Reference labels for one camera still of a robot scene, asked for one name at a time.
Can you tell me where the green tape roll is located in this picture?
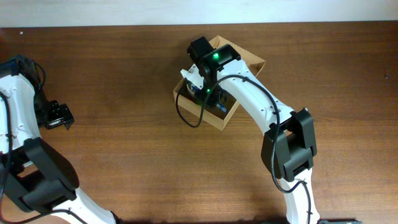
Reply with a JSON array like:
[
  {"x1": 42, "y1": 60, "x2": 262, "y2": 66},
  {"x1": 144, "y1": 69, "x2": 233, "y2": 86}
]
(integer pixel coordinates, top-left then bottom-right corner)
[{"x1": 192, "y1": 95, "x2": 206, "y2": 106}]

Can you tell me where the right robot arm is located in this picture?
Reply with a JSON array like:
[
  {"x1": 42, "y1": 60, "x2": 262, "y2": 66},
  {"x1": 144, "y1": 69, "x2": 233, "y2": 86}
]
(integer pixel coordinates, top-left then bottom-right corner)
[{"x1": 181, "y1": 37, "x2": 326, "y2": 223}]

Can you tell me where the cream masking tape roll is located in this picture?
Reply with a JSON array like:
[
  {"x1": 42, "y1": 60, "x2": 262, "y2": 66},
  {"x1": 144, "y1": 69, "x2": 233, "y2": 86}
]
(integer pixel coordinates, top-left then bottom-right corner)
[{"x1": 187, "y1": 82, "x2": 206, "y2": 98}]

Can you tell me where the brown cardboard box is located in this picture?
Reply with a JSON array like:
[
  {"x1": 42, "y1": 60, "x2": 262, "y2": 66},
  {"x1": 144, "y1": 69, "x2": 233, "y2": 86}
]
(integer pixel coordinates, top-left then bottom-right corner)
[{"x1": 173, "y1": 36, "x2": 266, "y2": 131}]

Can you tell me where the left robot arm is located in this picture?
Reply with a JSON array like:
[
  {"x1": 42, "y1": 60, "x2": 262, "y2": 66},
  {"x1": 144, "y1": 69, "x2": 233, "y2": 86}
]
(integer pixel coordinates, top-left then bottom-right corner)
[{"x1": 1, "y1": 55, "x2": 122, "y2": 224}]

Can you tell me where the blue pen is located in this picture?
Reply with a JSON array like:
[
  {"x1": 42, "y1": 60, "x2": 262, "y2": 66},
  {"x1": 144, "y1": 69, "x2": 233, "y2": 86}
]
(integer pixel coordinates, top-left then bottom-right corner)
[{"x1": 208, "y1": 104, "x2": 228, "y2": 113}]

